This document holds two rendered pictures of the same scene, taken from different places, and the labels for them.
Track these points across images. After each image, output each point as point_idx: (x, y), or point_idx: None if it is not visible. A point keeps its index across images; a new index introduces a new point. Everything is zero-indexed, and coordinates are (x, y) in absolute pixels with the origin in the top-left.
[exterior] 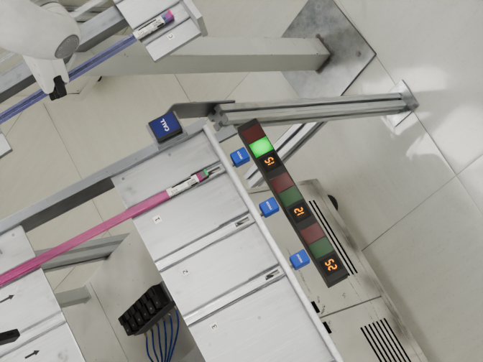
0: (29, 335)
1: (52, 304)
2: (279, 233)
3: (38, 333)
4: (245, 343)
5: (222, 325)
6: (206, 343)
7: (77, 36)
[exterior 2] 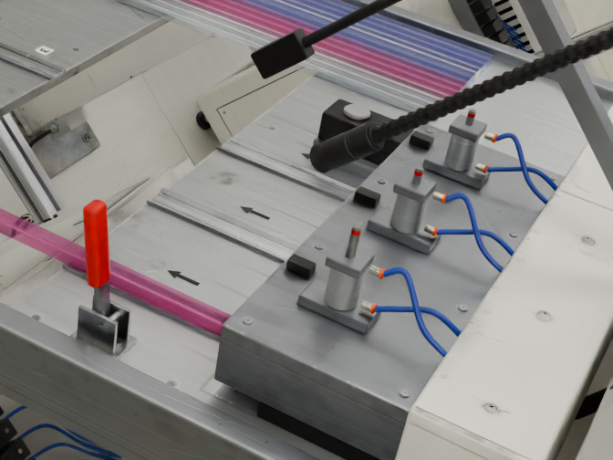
0: (225, 226)
1: (145, 215)
2: None
3: (212, 216)
4: (49, 23)
5: (35, 45)
6: (77, 52)
7: None
